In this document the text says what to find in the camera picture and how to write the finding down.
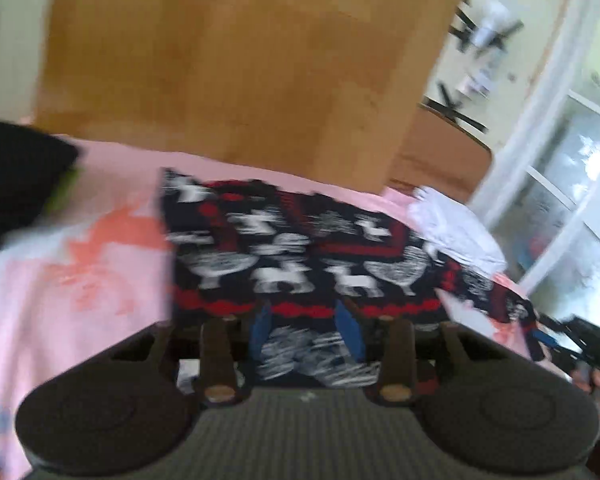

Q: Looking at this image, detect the brown padded cushion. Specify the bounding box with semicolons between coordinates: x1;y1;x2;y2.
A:
387;101;496;206

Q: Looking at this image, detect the navy patterned knit sweater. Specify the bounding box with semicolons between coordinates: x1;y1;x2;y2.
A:
157;167;538;391

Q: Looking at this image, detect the black tape cross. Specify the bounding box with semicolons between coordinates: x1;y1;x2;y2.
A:
420;81;489;134

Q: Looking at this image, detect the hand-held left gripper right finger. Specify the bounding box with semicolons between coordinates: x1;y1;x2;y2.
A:
335;301;472;406

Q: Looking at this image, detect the white wall power strip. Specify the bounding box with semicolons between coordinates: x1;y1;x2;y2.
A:
470;0;513;48

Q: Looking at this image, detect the white garment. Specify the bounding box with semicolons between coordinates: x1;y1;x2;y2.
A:
409;185;507;275

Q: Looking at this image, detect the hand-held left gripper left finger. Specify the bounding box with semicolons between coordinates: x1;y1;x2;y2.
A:
145;302;274;407

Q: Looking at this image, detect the white framed frosted window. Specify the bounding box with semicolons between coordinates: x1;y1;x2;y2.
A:
467;0;600;311

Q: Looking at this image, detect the pink printed bedsheet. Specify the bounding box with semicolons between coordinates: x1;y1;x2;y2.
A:
0;137;576;480

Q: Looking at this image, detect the wooden headboard panel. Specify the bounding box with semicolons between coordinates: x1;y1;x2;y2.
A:
32;0;468;196

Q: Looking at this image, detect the black garment with green lining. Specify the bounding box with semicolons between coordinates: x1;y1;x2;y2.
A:
0;117;81;253

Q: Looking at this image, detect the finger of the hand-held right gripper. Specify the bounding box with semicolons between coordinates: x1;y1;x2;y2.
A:
527;312;578;362

